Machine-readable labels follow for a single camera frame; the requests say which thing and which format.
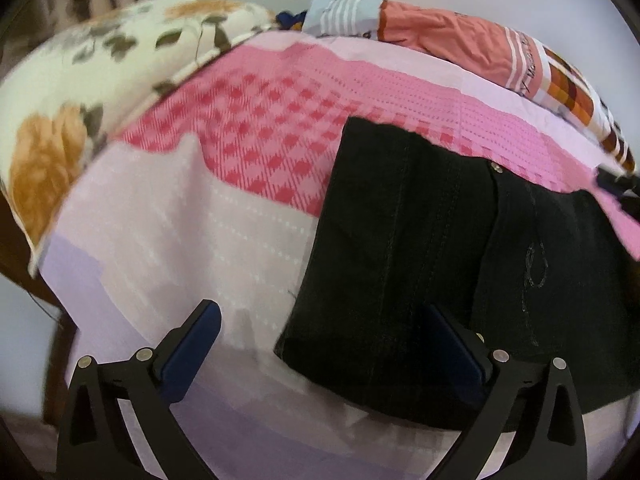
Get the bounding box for pink checked bed sheet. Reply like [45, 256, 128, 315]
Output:
[37, 30, 640, 480]

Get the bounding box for black pants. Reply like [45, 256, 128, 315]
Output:
[274, 116, 640, 431]

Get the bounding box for orange patterned quilt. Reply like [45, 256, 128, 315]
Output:
[305, 0, 638, 173]

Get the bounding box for dark blue cloth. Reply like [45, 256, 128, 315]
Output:
[275, 10, 307, 32]

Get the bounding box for white floral pillow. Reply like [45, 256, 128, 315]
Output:
[0, 0, 278, 276]

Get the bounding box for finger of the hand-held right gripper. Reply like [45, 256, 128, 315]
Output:
[592, 166, 640, 197]

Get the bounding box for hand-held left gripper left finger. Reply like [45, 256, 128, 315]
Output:
[57, 299, 222, 480]

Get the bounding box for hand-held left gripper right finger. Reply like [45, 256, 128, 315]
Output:
[424, 304, 589, 480]

